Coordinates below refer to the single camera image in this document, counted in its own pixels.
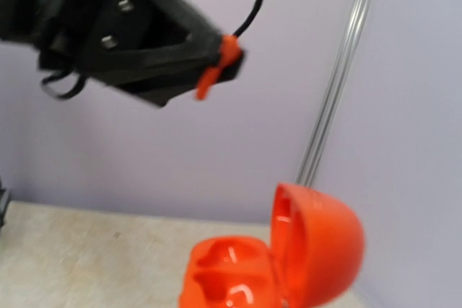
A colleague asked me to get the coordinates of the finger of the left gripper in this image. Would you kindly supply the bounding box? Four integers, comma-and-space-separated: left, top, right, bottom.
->
118, 48, 249, 109

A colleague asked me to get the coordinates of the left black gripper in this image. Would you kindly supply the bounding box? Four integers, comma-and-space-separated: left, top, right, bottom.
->
1, 0, 222, 83

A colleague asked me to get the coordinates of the red earbud with yellow tip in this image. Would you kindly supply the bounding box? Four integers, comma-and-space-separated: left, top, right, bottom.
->
195, 35, 242, 101

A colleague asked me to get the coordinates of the red earbud charging case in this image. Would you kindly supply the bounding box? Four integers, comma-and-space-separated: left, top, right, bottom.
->
178, 183, 366, 307

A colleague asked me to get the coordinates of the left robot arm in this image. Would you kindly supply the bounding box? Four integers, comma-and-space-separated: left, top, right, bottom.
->
1, 0, 245, 107

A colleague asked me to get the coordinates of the left aluminium frame post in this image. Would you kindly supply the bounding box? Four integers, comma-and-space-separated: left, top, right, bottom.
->
297, 0, 372, 187

